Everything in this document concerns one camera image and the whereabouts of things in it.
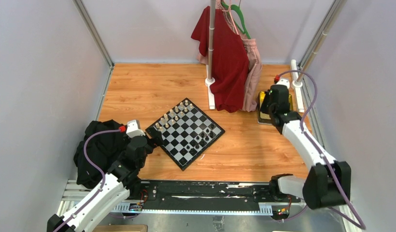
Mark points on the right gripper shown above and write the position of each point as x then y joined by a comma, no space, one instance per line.
263,108

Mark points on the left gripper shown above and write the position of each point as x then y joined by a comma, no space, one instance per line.
157,139

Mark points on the black and white chessboard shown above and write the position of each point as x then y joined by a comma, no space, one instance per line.
187,132

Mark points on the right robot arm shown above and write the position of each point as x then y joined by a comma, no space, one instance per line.
328,182

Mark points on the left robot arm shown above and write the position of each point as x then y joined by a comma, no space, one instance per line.
117,183

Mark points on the yellow tray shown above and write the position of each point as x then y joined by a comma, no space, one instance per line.
265,110

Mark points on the black cloth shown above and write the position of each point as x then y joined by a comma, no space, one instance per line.
103,150

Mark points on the red shirt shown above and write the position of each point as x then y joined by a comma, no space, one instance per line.
229,66

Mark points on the white rack base foot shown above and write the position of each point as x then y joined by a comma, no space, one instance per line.
208,82

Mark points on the green hanger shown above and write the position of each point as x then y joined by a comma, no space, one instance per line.
241,24

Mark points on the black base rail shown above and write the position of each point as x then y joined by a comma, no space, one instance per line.
208,197

